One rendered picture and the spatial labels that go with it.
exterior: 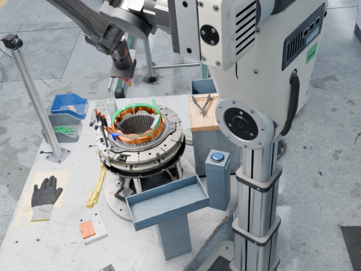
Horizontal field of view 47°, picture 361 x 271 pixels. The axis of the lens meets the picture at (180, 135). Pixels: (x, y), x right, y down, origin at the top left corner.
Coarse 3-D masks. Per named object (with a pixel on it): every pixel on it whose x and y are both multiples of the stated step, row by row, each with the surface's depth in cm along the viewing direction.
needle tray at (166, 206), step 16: (192, 176) 138; (144, 192) 135; (160, 192) 137; (176, 192) 138; (192, 192) 138; (128, 208) 130; (144, 208) 135; (160, 208) 134; (176, 208) 128; (192, 208) 131; (144, 224) 128; (160, 224) 133; (176, 224) 136; (160, 240) 144; (176, 240) 142; (176, 256) 148
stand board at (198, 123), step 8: (200, 96) 169; (192, 104) 166; (200, 104) 165; (208, 104) 165; (192, 112) 162; (208, 112) 161; (192, 120) 158; (200, 120) 158; (208, 120) 158; (192, 128) 156; (200, 128) 156; (208, 128) 156; (216, 128) 156
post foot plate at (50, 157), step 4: (64, 148) 195; (64, 152) 193; (68, 152) 193; (48, 156) 192; (52, 156) 192; (56, 156) 192; (60, 156) 191; (64, 156) 191; (52, 160) 190; (56, 160) 190; (60, 160) 189
